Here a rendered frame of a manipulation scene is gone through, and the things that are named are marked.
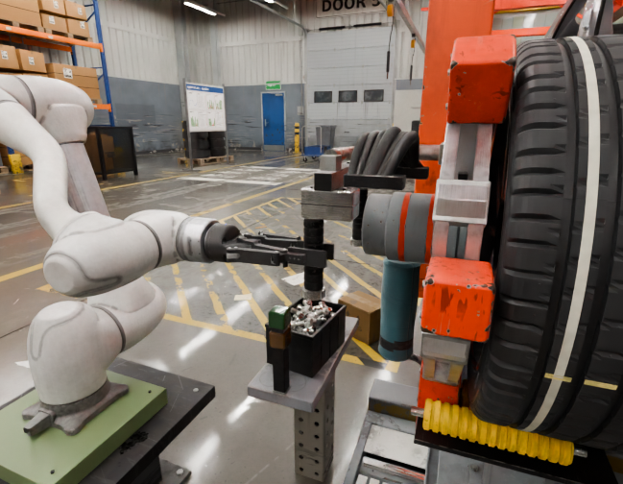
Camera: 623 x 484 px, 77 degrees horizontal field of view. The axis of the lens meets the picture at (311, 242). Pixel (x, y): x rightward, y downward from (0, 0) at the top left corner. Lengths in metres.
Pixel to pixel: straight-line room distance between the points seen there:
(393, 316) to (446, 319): 0.51
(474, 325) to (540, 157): 0.20
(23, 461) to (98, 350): 0.26
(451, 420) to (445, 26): 0.94
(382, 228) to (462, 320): 0.33
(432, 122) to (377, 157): 0.60
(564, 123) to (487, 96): 0.10
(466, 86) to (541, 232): 0.21
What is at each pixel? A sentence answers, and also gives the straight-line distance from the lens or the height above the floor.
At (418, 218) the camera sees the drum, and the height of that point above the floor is 0.88.
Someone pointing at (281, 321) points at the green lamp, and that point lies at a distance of 0.87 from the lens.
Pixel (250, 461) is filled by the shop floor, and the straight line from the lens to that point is 1.48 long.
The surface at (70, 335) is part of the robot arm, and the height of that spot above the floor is 0.58.
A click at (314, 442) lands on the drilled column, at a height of 0.14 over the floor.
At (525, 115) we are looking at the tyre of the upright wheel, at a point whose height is 1.06.
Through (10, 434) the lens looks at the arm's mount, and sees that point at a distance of 1.26.
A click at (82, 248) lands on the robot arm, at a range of 0.70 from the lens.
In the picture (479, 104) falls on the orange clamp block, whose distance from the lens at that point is 0.59.
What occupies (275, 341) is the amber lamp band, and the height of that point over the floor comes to 0.59.
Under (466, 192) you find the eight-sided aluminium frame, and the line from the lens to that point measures 0.54.
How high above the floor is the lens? 1.05
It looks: 17 degrees down
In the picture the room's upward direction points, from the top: straight up
